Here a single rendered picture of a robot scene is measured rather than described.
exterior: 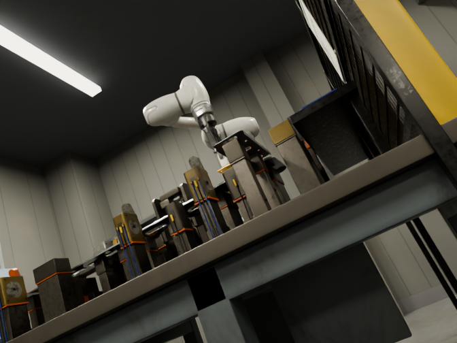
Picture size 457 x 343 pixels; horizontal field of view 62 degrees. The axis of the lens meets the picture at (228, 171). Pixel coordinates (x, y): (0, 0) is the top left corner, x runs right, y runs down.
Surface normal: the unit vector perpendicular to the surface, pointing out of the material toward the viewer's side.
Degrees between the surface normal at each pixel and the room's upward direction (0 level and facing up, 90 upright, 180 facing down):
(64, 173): 90
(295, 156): 90
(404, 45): 90
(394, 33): 90
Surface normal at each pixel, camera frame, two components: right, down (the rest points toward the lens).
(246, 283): -0.36, -0.21
